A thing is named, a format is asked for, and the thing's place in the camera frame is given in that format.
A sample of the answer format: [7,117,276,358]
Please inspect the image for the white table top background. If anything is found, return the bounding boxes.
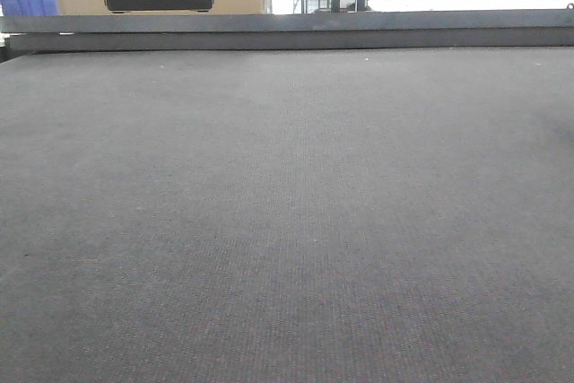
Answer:
[367,0,573,13]

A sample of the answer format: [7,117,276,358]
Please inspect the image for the dark grey metal rail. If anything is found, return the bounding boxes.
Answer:
[1,6,573,52]

